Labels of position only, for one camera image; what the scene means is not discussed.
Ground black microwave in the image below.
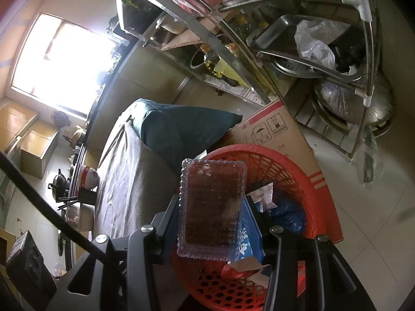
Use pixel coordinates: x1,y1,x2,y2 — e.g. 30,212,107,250
115,0,156,36

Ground red plastic basket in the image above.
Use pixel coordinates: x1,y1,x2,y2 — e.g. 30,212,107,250
170,145,334,311

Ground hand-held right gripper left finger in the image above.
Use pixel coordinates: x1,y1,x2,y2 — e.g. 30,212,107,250
47,196,182,311

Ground white ceramic pot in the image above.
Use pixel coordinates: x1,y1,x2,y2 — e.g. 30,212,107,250
66,204,94,232

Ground clear hanging plastic bag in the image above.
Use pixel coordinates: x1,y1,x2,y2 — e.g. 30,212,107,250
352,130,380,185

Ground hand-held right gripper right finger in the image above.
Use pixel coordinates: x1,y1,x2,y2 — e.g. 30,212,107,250
240,197,377,311

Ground grey tablecloth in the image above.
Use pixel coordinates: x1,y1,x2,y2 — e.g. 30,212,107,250
92,120,192,311

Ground red white bowl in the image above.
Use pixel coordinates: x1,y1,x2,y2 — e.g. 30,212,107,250
79,165,99,190

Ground red plastic bag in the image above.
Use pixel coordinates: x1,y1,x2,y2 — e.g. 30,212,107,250
222,262,260,279

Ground black chopsticks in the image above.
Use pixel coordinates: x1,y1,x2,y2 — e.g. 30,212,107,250
57,197,80,209

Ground white plastic bag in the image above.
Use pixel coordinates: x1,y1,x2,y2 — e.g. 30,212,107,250
295,19,351,68

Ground steel tray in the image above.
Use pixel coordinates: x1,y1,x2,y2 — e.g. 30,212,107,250
250,15,364,81

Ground black wok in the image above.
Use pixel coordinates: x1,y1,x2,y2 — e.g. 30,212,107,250
49,168,70,201

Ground yellow wall cabinet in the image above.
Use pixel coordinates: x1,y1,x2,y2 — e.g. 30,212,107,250
0,102,60,179

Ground black mug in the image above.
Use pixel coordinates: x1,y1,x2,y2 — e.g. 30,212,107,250
78,189,97,206

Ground metal kitchen rack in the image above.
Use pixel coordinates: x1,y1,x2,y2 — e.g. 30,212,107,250
113,0,380,166

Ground blue white box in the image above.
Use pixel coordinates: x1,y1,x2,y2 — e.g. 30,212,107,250
232,220,260,261

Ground blue plastic bag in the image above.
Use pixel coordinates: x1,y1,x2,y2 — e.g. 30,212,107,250
269,197,307,234

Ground blue table cover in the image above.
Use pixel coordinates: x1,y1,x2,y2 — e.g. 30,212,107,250
131,99,244,166

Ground clear plastic tray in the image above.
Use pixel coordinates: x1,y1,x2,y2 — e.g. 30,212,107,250
177,158,247,261

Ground bright window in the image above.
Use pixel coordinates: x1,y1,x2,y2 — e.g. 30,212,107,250
11,13,120,117

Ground hanging round utensil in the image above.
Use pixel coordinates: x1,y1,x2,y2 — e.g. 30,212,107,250
52,110,70,128

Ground cardboard box red print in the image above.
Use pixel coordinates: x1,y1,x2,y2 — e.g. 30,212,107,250
224,100,342,243

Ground steel cooking pot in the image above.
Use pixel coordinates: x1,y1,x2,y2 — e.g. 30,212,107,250
156,16,189,36

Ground large steel pot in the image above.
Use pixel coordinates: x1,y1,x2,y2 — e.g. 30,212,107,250
313,74,394,133

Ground black cable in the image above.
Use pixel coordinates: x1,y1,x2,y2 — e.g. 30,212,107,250
0,151,111,263

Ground yellow oil bottle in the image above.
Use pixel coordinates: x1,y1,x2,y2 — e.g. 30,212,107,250
214,55,240,78

